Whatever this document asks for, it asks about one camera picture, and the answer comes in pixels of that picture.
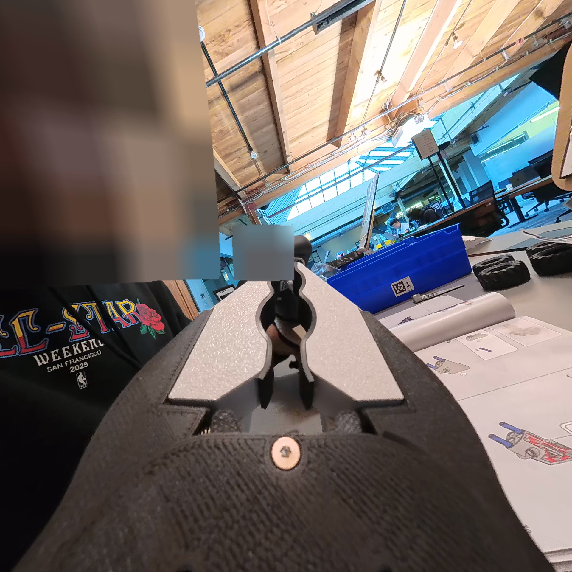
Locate sign on stand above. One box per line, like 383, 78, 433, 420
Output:
410, 129, 457, 213

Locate white ceiling light fixture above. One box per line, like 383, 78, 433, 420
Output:
391, 116, 432, 149

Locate black rubber toy tire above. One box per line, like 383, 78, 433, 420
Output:
532, 250, 572, 277
526, 241, 572, 264
476, 260, 532, 292
473, 254, 517, 278

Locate open instruction booklet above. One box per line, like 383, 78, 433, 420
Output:
377, 293, 572, 569

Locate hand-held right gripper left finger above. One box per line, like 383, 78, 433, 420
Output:
167, 278, 275, 410

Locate cardboard box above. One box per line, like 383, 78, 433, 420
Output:
551, 106, 572, 194

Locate blue plastic bin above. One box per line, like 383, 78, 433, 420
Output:
326, 223, 473, 314

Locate long wooden table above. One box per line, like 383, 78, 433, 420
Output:
413, 197, 508, 237

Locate thin metal hand tool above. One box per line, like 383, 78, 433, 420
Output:
411, 285, 466, 304

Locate black office chair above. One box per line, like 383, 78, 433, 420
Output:
468, 180, 509, 229

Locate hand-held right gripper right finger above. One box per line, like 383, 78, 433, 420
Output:
293, 263, 406, 410

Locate upright wooden board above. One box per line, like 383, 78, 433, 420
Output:
359, 172, 380, 252

